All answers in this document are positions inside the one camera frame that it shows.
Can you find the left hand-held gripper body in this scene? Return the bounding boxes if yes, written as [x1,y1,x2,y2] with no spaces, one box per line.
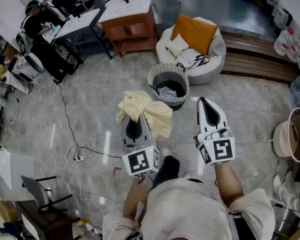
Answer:
[121,139,161,178]

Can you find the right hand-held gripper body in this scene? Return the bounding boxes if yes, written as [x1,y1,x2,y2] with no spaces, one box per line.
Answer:
[193,128,236,167]

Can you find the cream yellow clothes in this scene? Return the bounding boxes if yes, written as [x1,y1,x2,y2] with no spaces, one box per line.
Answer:
[115,90,174,139]

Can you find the grey blue patterned clothes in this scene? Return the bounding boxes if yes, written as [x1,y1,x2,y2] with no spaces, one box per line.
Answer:
[156,85,178,99]

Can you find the white grey laundry basket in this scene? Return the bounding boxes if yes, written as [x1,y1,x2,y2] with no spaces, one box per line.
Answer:
[146,62,190,112]

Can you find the white black patterned garment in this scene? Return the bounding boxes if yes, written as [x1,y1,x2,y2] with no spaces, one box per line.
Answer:
[175,47,210,71]

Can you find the person's right forearm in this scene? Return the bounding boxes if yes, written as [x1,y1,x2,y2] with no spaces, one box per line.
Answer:
[214,161,245,209]

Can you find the person's left forearm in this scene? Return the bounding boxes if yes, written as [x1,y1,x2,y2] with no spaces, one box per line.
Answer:
[121,175,151,222]

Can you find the person's black trousers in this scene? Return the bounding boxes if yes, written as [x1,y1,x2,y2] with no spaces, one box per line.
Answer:
[152,155,181,192]

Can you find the white beanbag chair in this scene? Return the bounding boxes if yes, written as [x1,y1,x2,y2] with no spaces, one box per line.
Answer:
[155,16,227,85]

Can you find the person's white shirt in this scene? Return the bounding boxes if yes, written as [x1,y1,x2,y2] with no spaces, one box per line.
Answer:
[101,177,276,240]

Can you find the wooden step platform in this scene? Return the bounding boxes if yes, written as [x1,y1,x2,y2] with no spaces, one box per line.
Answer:
[219,31,300,85]

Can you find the small white pillow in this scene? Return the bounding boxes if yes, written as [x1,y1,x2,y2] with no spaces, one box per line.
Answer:
[164,33,190,58]

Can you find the orange cushion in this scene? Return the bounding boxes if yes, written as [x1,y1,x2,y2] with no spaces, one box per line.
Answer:
[170,13,219,57]

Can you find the clear water jug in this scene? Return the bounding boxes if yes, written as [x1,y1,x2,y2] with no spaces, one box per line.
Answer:
[287,33,300,64]
[273,27,295,57]

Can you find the wooden cabinet with white top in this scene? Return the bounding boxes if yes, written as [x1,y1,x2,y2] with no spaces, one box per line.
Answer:
[98,0,158,58]

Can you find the dark wooden table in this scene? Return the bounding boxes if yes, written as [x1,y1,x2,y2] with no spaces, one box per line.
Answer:
[14,200,81,240]

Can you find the white desk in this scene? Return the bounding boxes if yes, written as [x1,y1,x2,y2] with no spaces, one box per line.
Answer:
[0,146,35,190]

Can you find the grey hard case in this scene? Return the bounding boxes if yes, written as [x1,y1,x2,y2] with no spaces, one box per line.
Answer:
[272,5,293,30]

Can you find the black floor cable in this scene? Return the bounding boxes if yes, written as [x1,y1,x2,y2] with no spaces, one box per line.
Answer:
[43,68,123,160]

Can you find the grey chair with black frame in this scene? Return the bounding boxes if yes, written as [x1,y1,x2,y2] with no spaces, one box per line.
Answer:
[20,175,73,215]

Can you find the white table with black frame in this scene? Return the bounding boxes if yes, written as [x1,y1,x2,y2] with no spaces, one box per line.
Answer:
[53,7,113,65]

